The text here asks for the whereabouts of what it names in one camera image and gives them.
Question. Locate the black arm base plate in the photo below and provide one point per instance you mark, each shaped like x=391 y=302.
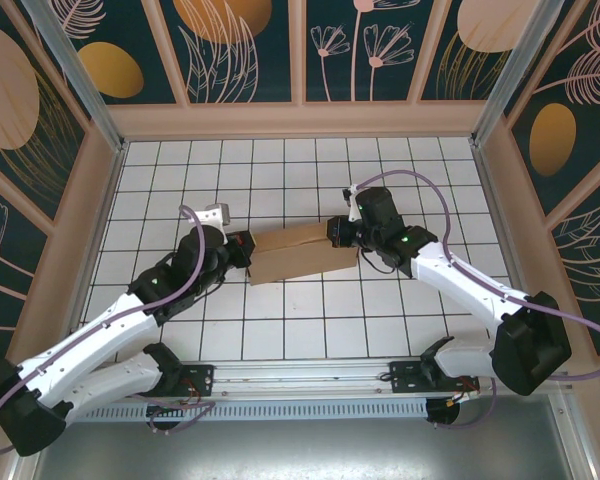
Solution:
x=200 y=375
x=402 y=377

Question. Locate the dark panel orange oval fern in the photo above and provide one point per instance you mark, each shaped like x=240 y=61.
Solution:
x=570 y=100

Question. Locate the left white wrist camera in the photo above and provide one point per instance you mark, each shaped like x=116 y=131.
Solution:
x=217 y=215

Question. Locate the grey metal sheet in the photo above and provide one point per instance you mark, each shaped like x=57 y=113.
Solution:
x=305 y=450

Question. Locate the dark panel with orange oval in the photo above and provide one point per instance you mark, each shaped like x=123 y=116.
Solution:
x=130 y=45

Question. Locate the dark panel pink leaf outlines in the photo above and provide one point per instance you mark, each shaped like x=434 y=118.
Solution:
x=590 y=270

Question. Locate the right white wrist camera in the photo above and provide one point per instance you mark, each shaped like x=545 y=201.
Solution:
x=352 y=210

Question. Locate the dark panel orange circle leaves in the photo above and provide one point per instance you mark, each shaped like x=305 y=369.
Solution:
x=230 y=50

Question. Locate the dark panel large pale circle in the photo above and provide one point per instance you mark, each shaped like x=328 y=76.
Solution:
x=20 y=110

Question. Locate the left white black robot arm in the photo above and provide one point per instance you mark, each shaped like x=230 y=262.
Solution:
x=95 y=340

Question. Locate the dark panel pale circle leaves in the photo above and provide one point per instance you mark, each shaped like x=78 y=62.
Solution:
x=475 y=50

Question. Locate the aluminium corner post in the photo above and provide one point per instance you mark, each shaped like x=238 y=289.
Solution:
x=505 y=75
x=77 y=75

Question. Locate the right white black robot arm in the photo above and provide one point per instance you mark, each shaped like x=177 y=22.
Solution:
x=470 y=285

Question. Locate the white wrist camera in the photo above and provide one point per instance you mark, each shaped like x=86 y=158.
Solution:
x=217 y=215
x=352 y=210

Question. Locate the aluminium side rail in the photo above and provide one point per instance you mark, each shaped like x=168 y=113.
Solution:
x=492 y=200
x=108 y=200

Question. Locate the dark panel pink flower outline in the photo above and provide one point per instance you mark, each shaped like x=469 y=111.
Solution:
x=5 y=265

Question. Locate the aluminium front rail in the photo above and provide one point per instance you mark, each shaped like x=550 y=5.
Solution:
x=305 y=375

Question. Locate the brown cardboard paper box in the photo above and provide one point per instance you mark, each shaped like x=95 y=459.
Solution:
x=300 y=260

